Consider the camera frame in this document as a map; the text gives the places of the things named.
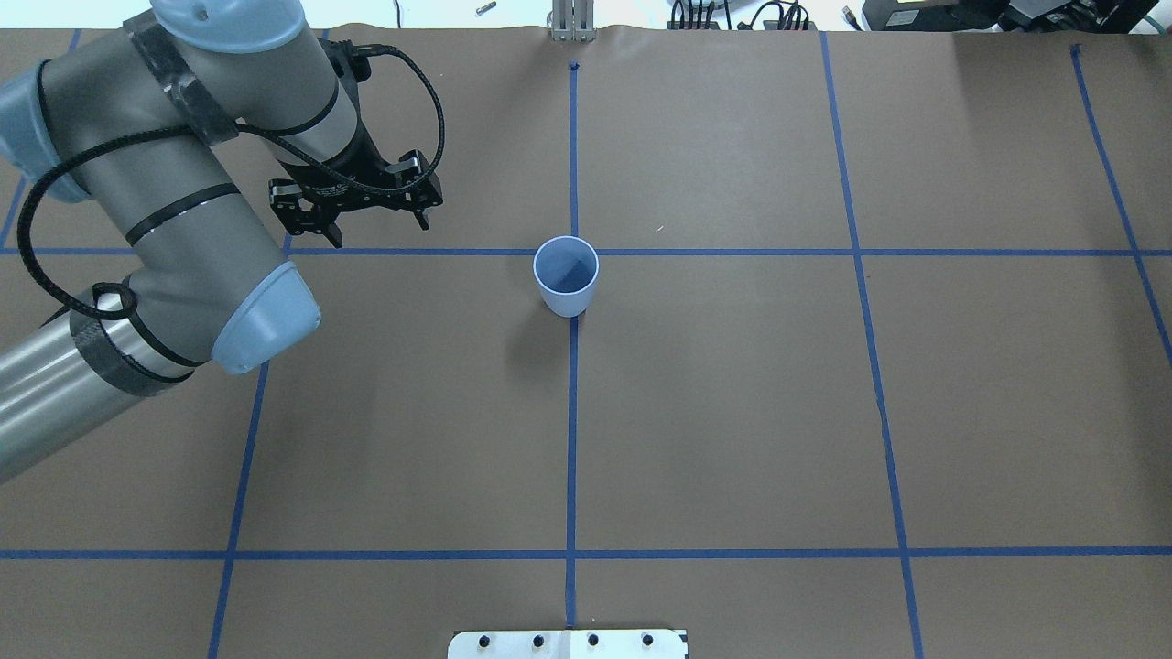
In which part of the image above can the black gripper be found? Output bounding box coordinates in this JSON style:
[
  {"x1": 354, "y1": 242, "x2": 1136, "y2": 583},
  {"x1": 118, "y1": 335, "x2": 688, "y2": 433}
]
[{"x1": 268, "y1": 40, "x2": 444, "y2": 249}]

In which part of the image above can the light blue plastic cup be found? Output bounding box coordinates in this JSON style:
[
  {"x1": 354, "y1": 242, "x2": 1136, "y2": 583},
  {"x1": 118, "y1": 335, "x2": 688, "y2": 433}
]
[{"x1": 532, "y1": 236, "x2": 602, "y2": 319}]

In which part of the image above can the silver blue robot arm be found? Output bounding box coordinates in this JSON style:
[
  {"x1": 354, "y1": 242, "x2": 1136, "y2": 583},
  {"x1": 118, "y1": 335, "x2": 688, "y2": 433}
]
[{"x1": 4, "y1": 1, "x2": 442, "y2": 481}]

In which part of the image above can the brown paper table cover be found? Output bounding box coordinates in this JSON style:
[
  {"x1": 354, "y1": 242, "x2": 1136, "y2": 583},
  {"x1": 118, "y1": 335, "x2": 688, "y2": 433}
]
[{"x1": 4, "y1": 26, "x2": 1168, "y2": 658}]

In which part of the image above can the black equipment on table edge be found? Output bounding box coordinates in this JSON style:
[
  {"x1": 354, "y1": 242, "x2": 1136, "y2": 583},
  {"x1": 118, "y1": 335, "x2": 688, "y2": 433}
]
[{"x1": 861, "y1": 1, "x2": 1168, "y2": 34}]

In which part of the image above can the aluminium frame post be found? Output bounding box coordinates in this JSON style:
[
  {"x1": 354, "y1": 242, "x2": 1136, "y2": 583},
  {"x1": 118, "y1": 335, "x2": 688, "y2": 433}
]
[{"x1": 548, "y1": 0, "x2": 597, "y2": 43}]

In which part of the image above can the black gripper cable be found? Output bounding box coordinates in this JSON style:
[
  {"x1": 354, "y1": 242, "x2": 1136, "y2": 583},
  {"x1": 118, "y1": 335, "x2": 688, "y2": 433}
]
[{"x1": 16, "y1": 42, "x2": 447, "y2": 321}]

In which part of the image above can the black power strip with cables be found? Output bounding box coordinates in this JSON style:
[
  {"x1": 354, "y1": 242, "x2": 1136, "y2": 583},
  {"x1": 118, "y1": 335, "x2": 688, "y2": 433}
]
[{"x1": 663, "y1": 1, "x2": 817, "y2": 32}]

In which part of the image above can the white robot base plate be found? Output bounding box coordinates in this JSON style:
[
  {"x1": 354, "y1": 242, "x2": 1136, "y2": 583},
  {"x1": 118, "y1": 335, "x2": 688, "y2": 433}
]
[{"x1": 447, "y1": 627, "x2": 690, "y2": 658}]

